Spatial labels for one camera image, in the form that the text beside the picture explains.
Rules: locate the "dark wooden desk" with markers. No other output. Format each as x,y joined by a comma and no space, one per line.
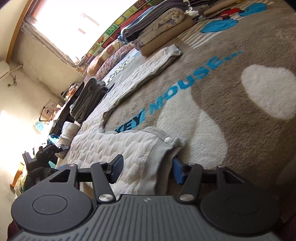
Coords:
63,114

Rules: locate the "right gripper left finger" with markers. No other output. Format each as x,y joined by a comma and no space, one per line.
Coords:
103,175

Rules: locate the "orange floral pillow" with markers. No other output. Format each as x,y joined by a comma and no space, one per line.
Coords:
98,61

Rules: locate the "pink purple comforter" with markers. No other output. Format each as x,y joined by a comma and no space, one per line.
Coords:
111,62

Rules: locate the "white wall air conditioner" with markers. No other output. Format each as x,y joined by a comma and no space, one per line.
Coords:
4,70

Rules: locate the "grey folded clothes stack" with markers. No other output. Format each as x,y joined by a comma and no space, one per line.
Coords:
93,92

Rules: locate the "floral white folded quilt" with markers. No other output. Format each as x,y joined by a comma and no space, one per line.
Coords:
165,21

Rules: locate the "purple grey folded blanket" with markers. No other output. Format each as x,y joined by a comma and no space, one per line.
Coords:
166,5

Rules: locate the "beige folded blanket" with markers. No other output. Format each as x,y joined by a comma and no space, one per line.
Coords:
166,36

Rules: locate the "colourful alphabet foam mat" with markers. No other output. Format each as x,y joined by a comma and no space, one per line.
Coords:
110,23

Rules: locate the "floral white rolled garment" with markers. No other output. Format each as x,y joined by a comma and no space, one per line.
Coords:
69,131

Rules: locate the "white quilted baby garment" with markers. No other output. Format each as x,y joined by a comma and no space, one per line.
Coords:
147,153

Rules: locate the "blue folded blanket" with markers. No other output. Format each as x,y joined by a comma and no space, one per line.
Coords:
131,32

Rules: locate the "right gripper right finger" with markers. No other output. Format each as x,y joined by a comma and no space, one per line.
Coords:
189,177

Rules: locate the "Mickey Mouse fleece blanket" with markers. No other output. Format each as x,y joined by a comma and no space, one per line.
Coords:
230,95

